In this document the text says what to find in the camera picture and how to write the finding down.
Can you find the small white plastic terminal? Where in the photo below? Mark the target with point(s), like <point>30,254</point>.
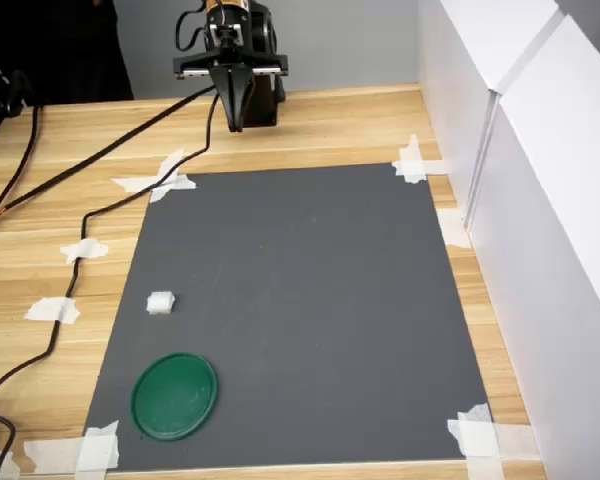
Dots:
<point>160,303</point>

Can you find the white tape crossed strips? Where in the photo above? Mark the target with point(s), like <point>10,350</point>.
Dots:
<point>172,180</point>
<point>411,167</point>
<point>480,440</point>
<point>97,447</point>

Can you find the round green lid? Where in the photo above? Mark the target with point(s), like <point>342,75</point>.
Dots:
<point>175,397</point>

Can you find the dark grey mat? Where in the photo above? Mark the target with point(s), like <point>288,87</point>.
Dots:
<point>300,310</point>

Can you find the white partition panel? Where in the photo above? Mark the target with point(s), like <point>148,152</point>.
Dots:
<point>460,75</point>
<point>555,250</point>

